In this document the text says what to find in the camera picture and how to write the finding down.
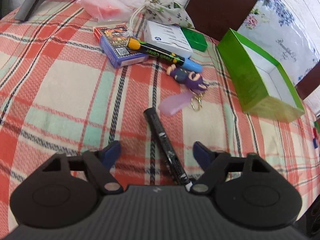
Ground plastic bag pink items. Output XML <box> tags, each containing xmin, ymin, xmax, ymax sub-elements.
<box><xmin>76</xmin><ymin>0</ymin><xmax>132</xmax><ymax>22</ymax></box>

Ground large green open box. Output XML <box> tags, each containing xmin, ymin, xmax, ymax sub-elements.
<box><xmin>217</xmin><ymin>29</ymin><xmax>305</xmax><ymax>123</ymax></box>

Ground white HP box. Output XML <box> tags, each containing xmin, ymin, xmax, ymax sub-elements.
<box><xmin>143</xmin><ymin>21</ymin><xmax>193</xmax><ymax>58</ymax></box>

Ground floral drawstring pouch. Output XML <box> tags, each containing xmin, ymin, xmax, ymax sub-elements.
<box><xmin>129</xmin><ymin>0</ymin><xmax>195</xmax><ymax>30</ymax></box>

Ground dark brown headboard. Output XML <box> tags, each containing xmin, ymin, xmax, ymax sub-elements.
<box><xmin>187</xmin><ymin>0</ymin><xmax>319</xmax><ymax>100</ymax></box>

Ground black marker pen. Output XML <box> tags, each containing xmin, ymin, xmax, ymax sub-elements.
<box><xmin>144</xmin><ymin>108</ymin><xmax>193</xmax><ymax>192</ymax></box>

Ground floral Beautiful Day pillow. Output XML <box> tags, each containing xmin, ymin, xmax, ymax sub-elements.
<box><xmin>238</xmin><ymin>0</ymin><xmax>319</xmax><ymax>85</ymax></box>

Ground small green box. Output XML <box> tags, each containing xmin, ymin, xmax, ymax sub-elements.
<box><xmin>181</xmin><ymin>28</ymin><xmax>207</xmax><ymax>52</ymax></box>

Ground blue red card box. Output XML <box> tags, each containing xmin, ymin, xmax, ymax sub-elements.
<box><xmin>93</xmin><ymin>23</ymin><xmax>148</xmax><ymax>69</ymax></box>

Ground purple figure keychain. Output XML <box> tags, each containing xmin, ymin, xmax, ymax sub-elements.
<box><xmin>158</xmin><ymin>64</ymin><xmax>209</xmax><ymax>116</ymax></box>

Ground plaid red green bedspread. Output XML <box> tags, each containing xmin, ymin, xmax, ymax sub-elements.
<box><xmin>1</xmin><ymin>0</ymin><xmax>319</xmax><ymax>237</ymax></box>

